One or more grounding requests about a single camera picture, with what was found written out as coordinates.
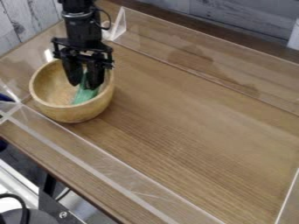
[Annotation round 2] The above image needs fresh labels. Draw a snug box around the brown wooden bowl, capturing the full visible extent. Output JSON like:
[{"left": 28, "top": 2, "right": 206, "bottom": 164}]
[{"left": 30, "top": 59, "right": 115, "bottom": 123}]

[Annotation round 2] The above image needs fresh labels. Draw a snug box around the black metal bracket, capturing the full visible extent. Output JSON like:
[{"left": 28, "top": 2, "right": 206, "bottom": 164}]
[{"left": 39, "top": 191, "right": 87, "bottom": 224}]

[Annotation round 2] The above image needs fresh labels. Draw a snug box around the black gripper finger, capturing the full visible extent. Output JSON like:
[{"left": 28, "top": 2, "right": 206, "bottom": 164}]
[
  {"left": 86, "top": 60, "right": 106, "bottom": 90},
  {"left": 62, "top": 56, "right": 83, "bottom": 86}
]

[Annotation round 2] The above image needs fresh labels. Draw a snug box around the white object at right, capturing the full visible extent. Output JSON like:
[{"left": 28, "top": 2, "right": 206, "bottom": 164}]
[{"left": 287, "top": 18, "right": 299, "bottom": 51}]

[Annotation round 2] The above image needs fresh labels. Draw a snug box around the black table leg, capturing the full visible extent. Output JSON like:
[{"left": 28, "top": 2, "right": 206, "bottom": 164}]
[{"left": 43, "top": 174, "right": 58, "bottom": 197}]

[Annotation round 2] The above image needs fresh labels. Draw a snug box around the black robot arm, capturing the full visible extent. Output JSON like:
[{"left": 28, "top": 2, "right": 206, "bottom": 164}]
[{"left": 51, "top": 0, "right": 114, "bottom": 89}]

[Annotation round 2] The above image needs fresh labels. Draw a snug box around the black cable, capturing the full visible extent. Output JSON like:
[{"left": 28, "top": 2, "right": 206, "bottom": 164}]
[{"left": 0, "top": 192, "right": 31, "bottom": 224}]

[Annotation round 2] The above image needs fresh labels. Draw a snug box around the green rectangular block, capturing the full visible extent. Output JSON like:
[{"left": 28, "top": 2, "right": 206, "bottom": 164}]
[{"left": 71, "top": 70, "right": 99, "bottom": 105}]

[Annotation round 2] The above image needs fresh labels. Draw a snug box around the clear acrylic tray wall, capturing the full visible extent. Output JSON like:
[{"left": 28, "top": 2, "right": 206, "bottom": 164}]
[{"left": 0, "top": 4, "right": 299, "bottom": 224}]

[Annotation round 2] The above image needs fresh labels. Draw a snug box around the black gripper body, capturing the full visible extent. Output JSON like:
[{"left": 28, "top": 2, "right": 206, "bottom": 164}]
[{"left": 51, "top": 11, "right": 114, "bottom": 70}]

